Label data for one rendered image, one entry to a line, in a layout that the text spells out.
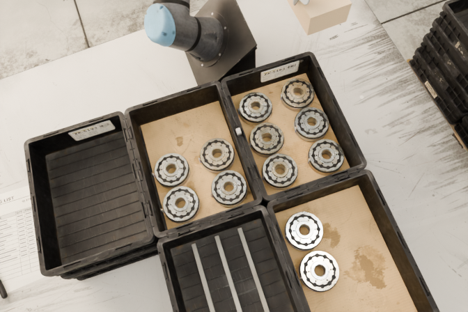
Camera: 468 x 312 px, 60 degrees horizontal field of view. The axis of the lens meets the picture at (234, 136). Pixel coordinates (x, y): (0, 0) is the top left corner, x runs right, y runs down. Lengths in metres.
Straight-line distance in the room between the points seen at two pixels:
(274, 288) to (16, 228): 0.85
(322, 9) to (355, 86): 0.46
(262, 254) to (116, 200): 0.45
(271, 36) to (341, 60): 0.28
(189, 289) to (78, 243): 0.35
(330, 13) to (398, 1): 1.62
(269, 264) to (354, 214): 0.28
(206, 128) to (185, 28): 0.31
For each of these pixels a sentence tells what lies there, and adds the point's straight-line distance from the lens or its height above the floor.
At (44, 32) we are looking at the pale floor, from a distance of 2.82.
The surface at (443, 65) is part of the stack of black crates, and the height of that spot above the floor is 0.37.
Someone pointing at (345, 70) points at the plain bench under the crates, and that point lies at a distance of 1.55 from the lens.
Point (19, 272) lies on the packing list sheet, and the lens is 1.49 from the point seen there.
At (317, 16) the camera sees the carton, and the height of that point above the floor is 1.12.
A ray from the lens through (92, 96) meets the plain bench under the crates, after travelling 1.59.
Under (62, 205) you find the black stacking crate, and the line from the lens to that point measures 1.33.
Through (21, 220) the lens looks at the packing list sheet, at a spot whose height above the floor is 0.70.
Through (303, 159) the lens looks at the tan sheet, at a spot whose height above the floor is 0.83.
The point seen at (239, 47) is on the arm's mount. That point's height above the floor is 0.90.
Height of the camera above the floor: 1.99
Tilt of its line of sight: 67 degrees down
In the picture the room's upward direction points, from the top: 8 degrees counter-clockwise
